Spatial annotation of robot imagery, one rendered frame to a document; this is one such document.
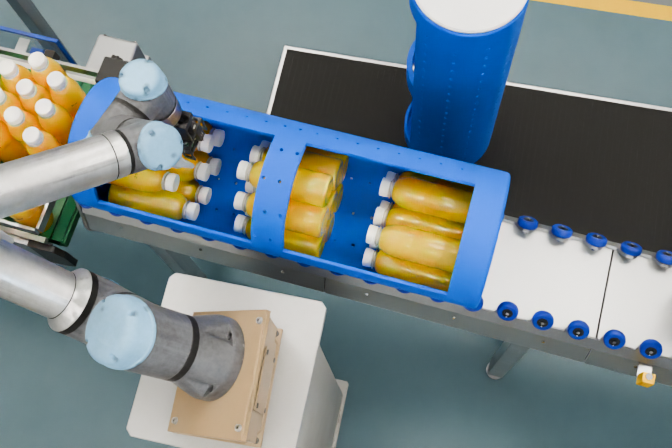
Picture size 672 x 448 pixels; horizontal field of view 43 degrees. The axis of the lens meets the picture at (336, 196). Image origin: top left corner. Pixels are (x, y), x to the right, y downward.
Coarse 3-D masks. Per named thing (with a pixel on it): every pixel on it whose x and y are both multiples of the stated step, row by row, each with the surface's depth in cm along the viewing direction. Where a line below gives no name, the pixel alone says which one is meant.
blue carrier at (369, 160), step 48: (96, 96) 176; (192, 96) 182; (240, 144) 194; (288, 144) 170; (336, 144) 171; (384, 144) 174; (96, 192) 178; (288, 192) 166; (480, 192) 164; (240, 240) 175; (336, 240) 190; (480, 240) 161; (432, 288) 169; (480, 288) 164
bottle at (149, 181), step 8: (128, 176) 180; (136, 176) 180; (144, 176) 179; (152, 176) 179; (160, 176) 180; (112, 184) 183; (120, 184) 182; (128, 184) 181; (136, 184) 180; (144, 184) 180; (152, 184) 180; (160, 184) 181; (152, 192) 182
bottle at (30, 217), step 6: (30, 210) 190; (36, 210) 193; (42, 210) 196; (12, 216) 189; (18, 216) 189; (24, 216) 190; (30, 216) 192; (36, 216) 194; (18, 222) 194; (24, 222) 193; (30, 222) 194; (36, 222) 195; (48, 222) 200; (48, 228) 201
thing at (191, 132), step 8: (184, 112) 160; (184, 120) 160; (192, 120) 166; (200, 120) 166; (176, 128) 160; (184, 128) 159; (192, 128) 162; (200, 128) 167; (184, 136) 162; (192, 136) 164; (200, 136) 168; (184, 144) 165; (192, 144) 164; (184, 152) 169; (192, 152) 167
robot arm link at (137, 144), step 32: (128, 128) 135; (160, 128) 133; (32, 160) 125; (64, 160) 127; (96, 160) 129; (128, 160) 133; (160, 160) 134; (0, 192) 121; (32, 192) 124; (64, 192) 128
